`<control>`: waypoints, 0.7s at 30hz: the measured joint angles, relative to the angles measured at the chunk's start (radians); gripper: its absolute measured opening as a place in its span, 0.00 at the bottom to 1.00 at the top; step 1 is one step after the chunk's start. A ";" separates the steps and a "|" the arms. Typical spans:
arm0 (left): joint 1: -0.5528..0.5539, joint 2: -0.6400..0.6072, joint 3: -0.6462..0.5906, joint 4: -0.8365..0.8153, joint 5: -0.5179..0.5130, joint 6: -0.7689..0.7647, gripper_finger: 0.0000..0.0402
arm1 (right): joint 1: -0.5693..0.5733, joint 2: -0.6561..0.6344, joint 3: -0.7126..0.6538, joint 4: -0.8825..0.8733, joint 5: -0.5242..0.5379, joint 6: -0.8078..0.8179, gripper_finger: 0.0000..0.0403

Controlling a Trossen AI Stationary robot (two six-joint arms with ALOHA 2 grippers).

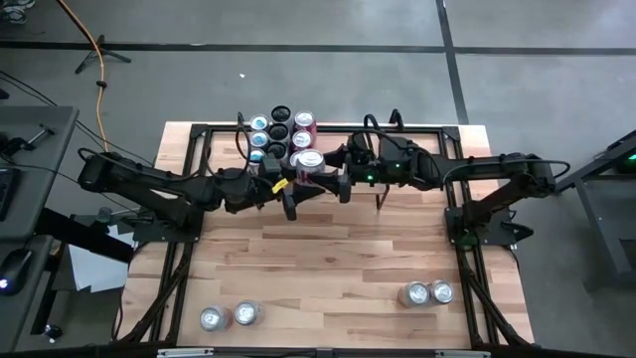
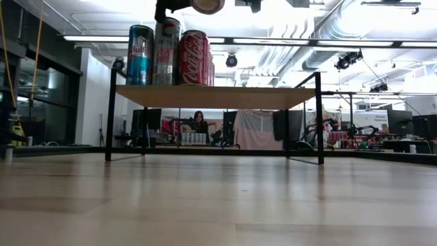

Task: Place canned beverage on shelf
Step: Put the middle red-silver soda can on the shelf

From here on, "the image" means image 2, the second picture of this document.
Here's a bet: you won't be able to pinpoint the white floral Celsius can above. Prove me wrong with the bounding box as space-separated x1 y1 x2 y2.
152 16 182 86

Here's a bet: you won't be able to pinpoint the red Coca-Cola can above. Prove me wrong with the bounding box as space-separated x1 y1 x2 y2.
208 51 216 86
176 29 211 87

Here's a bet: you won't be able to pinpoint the blue silver Red Bull can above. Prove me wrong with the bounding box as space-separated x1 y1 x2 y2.
125 23 155 86

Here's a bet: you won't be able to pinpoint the wooden shelf black metal legs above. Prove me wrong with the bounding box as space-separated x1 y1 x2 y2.
104 67 325 166

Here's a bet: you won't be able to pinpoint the LED light bar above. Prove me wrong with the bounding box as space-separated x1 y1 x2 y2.
57 33 437 49

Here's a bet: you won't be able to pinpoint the black computer monitor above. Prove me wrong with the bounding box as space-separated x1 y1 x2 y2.
387 109 414 136
412 114 437 141
131 108 163 137

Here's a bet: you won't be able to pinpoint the person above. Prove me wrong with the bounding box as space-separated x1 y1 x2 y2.
193 109 211 144

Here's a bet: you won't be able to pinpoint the thin black tripod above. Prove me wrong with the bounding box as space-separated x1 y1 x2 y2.
98 114 106 147

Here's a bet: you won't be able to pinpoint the pink white cloth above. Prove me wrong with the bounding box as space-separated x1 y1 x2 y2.
234 109 284 150

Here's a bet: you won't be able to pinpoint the black cloth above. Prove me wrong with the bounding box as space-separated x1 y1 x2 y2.
272 109 303 141

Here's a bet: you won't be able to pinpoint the floral printed cloth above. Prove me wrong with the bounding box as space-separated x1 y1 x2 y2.
305 109 342 137

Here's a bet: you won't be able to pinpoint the black spotlight cluster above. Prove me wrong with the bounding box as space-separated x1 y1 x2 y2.
334 50 365 71
370 82 390 93

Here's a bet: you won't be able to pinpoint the yellow jug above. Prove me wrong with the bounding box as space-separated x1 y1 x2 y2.
10 123 27 147

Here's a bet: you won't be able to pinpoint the yellow cable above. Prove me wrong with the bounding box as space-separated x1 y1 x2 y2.
0 0 18 113
29 0 45 102

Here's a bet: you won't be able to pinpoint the silver ventilation duct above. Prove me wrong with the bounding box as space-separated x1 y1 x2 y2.
302 0 386 72

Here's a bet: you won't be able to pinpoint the black aluminium table frame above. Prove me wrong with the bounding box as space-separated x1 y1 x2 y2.
13 146 437 167

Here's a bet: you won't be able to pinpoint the black background table frame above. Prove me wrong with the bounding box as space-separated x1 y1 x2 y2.
320 90 437 119

